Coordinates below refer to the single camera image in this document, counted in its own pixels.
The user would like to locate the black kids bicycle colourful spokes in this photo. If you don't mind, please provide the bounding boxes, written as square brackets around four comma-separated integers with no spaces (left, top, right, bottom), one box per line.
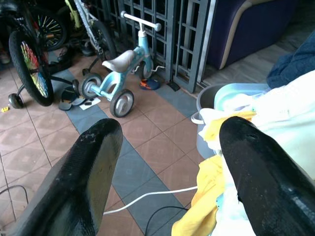
[0,0,80,109]

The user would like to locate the white cable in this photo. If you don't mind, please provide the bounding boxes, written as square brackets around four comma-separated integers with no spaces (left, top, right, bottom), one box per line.
[102,185,199,216]

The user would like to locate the black cable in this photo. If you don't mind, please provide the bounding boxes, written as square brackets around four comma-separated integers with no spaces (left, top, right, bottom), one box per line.
[144,206,189,236]

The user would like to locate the orange and blue shoe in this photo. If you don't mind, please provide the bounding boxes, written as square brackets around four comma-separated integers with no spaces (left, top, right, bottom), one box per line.
[139,78,161,90]

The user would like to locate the white and yellow garment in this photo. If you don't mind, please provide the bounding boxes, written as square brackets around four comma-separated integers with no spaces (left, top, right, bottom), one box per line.
[171,70,315,236]

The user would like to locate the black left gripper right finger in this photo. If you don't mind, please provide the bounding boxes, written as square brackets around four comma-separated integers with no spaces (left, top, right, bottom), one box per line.
[219,116,315,236]

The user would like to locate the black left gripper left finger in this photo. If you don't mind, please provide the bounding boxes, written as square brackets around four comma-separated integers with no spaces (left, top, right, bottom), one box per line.
[7,118,124,236]

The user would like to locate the light blue plastic basin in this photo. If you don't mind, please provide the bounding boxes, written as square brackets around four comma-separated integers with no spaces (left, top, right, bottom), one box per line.
[213,83,271,111]

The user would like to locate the dark blue cloth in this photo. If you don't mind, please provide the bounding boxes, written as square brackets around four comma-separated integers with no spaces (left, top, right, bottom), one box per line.
[266,30,315,89]

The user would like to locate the grey metal gate grille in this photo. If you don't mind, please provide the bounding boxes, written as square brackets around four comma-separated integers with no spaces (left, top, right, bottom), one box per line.
[81,0,217,93]

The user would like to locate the dark blue sandal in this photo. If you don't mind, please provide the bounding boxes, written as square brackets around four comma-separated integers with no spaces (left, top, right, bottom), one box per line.
[58,86,77,112]
[71,95,87,107]

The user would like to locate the light blue kids tricycle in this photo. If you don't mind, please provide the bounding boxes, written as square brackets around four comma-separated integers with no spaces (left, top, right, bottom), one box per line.
[81,10,162,118]

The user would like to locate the grey plastic bucket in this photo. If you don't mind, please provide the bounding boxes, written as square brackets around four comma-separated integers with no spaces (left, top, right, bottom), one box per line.
[190,84,228,159]

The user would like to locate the dark blue sofa beige trim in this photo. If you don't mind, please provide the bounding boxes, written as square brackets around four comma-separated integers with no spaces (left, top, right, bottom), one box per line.
[206,0,306,70]

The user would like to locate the white paper sheet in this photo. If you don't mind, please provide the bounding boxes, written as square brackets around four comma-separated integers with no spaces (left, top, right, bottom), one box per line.
[79,97,101,111]

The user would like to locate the white and green bicycle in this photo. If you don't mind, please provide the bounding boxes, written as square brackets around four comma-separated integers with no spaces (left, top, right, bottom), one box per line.
[64,0,118,62]

